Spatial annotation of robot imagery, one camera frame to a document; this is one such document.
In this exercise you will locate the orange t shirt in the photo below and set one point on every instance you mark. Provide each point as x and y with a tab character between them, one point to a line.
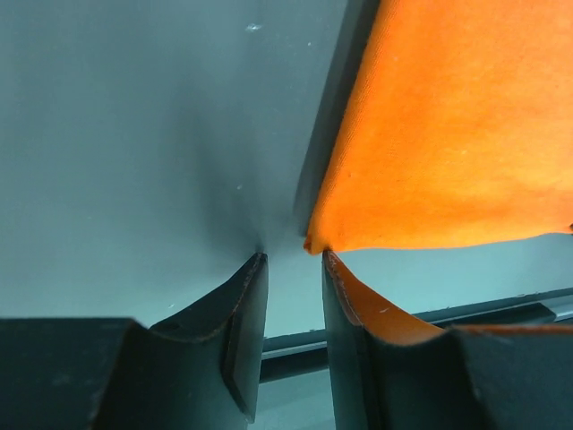
458	130

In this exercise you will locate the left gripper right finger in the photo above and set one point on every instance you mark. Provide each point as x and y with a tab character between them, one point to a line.
391	370

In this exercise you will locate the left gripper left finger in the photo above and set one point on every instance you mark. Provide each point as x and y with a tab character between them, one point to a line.
197	369

